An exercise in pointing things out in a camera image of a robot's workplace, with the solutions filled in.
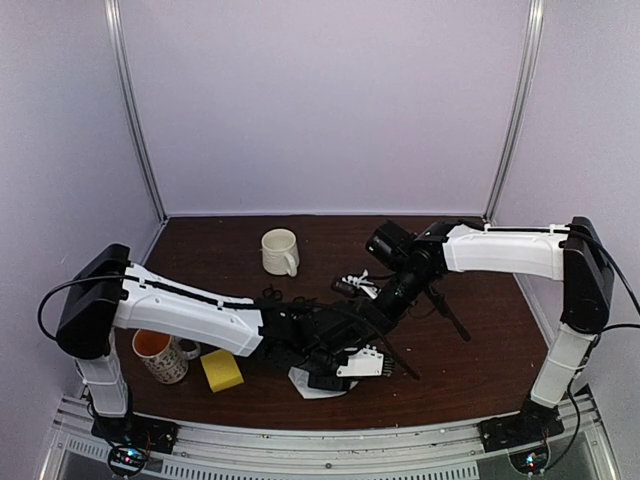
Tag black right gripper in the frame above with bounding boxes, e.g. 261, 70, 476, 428
358, 266, 435, 346

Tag white paper bag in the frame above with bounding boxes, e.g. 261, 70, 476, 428
288, 367, 358, 400

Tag black handled comb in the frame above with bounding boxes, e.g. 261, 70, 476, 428
424, 285, 471, 342

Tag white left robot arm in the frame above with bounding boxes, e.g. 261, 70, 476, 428
41, 244, 384, 444

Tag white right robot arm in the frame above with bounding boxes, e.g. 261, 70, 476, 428
365, 217, 614, 442

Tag black scissors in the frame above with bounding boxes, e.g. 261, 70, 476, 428
262, 285, 283, 302

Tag cream ceramic mug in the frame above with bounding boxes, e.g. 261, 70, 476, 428
261, 228, 300, 277

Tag yellow sponge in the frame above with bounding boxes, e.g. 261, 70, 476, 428
200, 350, 244, 393

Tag patterned mug orange inside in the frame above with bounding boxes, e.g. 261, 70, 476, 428
131, 329, 201, 385

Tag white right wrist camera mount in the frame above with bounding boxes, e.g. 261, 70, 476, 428
330, 270, 382, 299

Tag aluminium front rail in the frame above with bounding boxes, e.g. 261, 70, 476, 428
39, 384, 616, 480

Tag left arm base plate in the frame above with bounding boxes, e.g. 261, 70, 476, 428
91, 413, 179, 454

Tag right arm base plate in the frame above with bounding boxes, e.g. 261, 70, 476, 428
478, 411, 565, 453

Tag right aluminium corner post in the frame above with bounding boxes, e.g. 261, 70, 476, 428
483, 0, 545, 222

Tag aluminium corner post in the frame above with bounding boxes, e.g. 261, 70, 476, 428
104, 0, 168, 224
483, 0, 545, 222

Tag left aluminium corner post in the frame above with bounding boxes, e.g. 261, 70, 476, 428
104, 0, 168, 224

